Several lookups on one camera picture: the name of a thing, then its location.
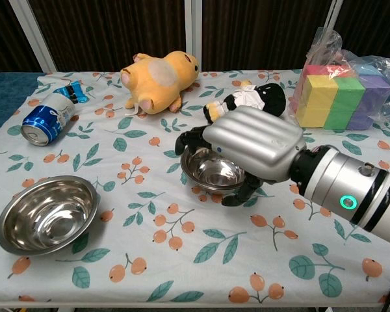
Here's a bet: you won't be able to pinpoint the green foam cube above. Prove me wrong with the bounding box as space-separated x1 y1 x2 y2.
333 77 367 111
323 107 358 130

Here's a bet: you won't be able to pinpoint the blue and white drink can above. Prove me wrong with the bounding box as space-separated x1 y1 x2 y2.
21 92 76 147

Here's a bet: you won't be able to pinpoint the purple foam cube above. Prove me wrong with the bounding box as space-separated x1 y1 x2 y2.
359 75 390 113
347 109 378 131

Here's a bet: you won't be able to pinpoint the white frame post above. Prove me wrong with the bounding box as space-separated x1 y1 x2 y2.
8 0 58 73
323 0 344 36
184 0 203 71

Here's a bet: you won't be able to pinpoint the yellow plush animal toy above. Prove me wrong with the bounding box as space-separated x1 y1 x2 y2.
119 50 201 117

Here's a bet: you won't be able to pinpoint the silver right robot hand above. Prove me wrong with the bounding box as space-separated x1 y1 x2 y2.
174 105 308 208

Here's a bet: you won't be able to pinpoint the red foam cube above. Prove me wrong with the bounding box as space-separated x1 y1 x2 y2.
301 64 355 79

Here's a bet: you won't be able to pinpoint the blue snack wrapper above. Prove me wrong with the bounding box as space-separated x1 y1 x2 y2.
53 81 88 105

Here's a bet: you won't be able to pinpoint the yellow foam cube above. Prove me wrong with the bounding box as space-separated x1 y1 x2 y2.
295 105 332 128
304 75 341 108

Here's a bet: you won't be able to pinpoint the bagged colourful foam blocks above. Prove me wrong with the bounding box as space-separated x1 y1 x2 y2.
287 27 390 131

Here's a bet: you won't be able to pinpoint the floral print tablecloth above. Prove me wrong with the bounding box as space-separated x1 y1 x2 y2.
0 70 390 306

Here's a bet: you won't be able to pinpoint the blue foam cube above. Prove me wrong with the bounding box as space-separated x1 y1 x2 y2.
354 63 383 77

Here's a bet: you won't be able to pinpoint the black and white plush doll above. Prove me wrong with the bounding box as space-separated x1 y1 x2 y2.
203 80 287 124

